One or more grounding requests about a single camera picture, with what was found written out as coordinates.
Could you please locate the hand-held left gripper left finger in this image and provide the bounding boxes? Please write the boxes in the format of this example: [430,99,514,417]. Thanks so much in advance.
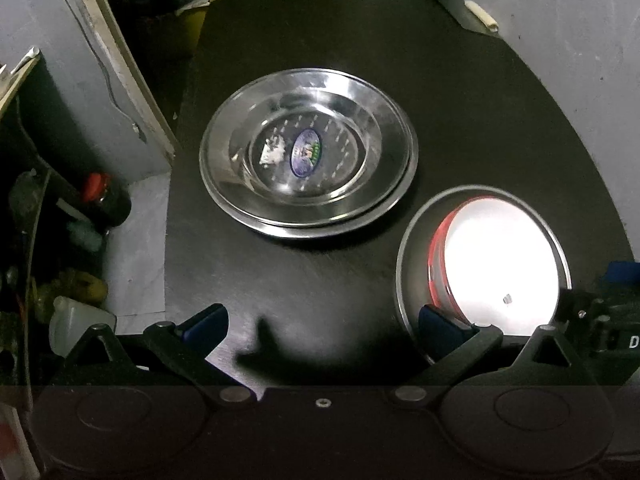
[55,304,258,406]

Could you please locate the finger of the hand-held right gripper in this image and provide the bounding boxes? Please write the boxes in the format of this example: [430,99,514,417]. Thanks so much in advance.
[602,260,640,291]
[557,287,593,328]

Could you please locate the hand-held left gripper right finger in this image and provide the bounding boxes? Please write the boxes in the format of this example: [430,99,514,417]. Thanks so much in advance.
[387,304,598,405]

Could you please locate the white bowl with red rim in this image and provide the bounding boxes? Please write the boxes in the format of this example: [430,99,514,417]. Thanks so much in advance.
[426,196,506,313]
[442,201,561,337]

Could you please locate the large steel bowl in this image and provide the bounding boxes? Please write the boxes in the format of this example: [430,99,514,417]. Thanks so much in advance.
[395,184,573,367]

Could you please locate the plain steel plate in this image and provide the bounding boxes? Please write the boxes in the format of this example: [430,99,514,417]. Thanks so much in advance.
[207,125,419,239]

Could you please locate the steel plate with oval sticker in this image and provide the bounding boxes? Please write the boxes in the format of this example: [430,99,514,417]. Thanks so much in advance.
[199,67,417,226]

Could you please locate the white plastic jug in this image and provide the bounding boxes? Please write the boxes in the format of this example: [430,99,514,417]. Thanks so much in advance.
[48,295,118,359]

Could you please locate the yellow plastic bottle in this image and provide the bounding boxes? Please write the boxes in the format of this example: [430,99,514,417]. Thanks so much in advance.
[37,269,109,308]

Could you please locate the dark bottle with red cap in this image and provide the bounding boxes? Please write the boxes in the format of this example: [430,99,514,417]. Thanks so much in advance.
[80,171,133,228]

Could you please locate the yellow bin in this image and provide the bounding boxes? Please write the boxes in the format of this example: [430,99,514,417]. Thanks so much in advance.
[175,0,213,58]

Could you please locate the wooden side counter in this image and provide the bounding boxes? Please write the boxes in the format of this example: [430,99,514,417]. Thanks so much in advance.
[0,46,42,126]

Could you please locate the cream wooden door frame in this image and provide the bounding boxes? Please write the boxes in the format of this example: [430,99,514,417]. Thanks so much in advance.
[75,0,177,163]

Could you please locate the thin wall cable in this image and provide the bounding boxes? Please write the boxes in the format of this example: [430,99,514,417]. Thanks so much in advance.
[49,0,147,142]

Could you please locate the cleaver with cream handle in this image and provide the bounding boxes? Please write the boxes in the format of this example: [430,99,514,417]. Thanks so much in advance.
[424,0,500,35]

